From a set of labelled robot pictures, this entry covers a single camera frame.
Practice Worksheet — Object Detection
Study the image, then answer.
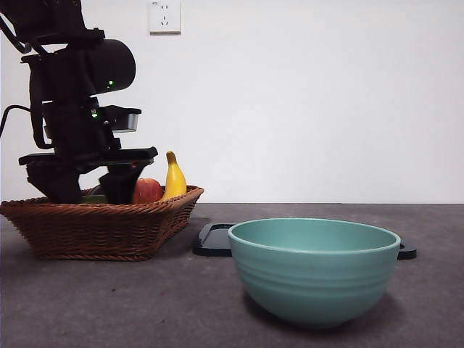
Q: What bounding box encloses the dark green avocado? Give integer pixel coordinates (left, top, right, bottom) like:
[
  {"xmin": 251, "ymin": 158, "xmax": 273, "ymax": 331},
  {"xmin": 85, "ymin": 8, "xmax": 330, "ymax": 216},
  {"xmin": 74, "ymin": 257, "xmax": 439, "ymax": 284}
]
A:
[{"xmin": 82, "ymin": 185, "xmax": 109, "ymax": 204}]

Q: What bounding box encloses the teal ribbed bowl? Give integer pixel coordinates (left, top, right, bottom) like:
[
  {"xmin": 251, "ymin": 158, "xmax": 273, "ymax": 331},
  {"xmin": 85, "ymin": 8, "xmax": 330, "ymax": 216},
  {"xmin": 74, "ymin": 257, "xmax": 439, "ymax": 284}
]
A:
[{"xmin": 227, "ymin": 217, "xmax": 402, "ymax": 329}]

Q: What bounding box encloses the red apple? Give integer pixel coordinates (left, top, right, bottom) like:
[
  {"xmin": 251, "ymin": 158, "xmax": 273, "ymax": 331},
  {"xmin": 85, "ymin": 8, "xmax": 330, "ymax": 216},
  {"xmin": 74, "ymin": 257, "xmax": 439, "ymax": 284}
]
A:
[{"xmin": 131, "ymin": 177, "xmax": 165, "ymax": 204}]

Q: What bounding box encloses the brown wicker basket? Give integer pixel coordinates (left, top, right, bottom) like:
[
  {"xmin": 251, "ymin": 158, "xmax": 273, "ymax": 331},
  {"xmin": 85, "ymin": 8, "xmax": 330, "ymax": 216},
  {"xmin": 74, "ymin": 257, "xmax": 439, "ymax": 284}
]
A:
[{"xmin": 0, "ymin": 184, "xmax": 205, "ymax": 262}]

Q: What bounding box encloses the yellow banana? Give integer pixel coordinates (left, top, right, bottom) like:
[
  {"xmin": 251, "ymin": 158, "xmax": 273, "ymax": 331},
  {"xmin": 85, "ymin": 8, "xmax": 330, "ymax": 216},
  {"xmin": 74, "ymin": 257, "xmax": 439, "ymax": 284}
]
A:
[{"xmin": 159, "ymin": 151, "xmax": 189, "ymax": 202}]

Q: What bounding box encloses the black rectangular tray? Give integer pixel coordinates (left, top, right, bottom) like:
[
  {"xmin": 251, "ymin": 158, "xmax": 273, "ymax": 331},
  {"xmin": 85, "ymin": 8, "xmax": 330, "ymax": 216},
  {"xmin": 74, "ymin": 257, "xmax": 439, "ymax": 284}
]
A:
[{"xmin": 191, "ymin": 223, "xmax": 418, "ymax": 260}]

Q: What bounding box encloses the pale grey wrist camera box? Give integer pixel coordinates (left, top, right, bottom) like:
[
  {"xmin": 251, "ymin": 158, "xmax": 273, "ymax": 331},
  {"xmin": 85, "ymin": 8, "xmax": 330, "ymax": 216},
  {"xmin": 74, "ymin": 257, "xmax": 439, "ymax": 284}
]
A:
[{"xmin": 114, "ymin": 112, "xmax": 141, "ymax": 133}]

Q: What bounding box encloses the black cable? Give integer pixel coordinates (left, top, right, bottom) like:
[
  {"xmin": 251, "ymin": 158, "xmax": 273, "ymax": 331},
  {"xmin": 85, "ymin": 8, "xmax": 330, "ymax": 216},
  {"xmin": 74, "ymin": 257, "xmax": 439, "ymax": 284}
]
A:
[{"xmin": 0, "ymin": 104, "xmax": 37, "ymax": 138}]

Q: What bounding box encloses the white wall socket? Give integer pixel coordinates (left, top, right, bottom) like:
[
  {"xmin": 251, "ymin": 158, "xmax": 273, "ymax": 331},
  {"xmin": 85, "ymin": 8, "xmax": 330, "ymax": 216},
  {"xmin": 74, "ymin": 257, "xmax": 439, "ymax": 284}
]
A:
[{"xmin": 149, "ymin": 0, "xmax": 182, "ymax": 36}]

